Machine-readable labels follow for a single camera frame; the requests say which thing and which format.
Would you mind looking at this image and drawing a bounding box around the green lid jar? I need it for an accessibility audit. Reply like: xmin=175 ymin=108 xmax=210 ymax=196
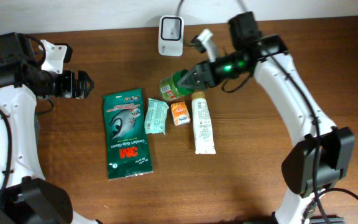
xmin=158 ymin=70 xmax=194 ymax=101

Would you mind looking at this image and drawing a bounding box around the orange tissue packet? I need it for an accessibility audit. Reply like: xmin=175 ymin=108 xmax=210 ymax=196
xmin=170 ymin=101 xmax=191 ymax=126

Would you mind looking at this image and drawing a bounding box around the mint green wipes packet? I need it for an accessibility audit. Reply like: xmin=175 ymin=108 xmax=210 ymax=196
xmin=144 ymin=98 xmax=168 ymax=135

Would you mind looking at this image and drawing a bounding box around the white tube with tan cap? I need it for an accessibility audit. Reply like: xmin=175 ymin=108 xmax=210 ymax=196
xmin=191 ymin=91 xmax=216 ymax=154

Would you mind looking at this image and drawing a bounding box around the green 3M gloves packet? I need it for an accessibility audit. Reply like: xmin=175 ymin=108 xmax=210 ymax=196
xmin=103 ymin=88 xmax=153 ymax=180

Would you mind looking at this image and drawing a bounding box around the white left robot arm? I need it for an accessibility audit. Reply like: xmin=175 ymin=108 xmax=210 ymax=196
xmin=0 ymin=32 xmax=94 ymax=223

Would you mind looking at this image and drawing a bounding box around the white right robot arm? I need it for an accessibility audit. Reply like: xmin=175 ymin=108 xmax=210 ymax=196
xmin=177 ymin=12 xmax=355 ymax=223

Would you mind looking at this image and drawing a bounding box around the white barcode scanner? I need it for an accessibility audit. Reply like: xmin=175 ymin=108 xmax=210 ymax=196
xmin=158 ymin=15 xmax=184 ymax=57

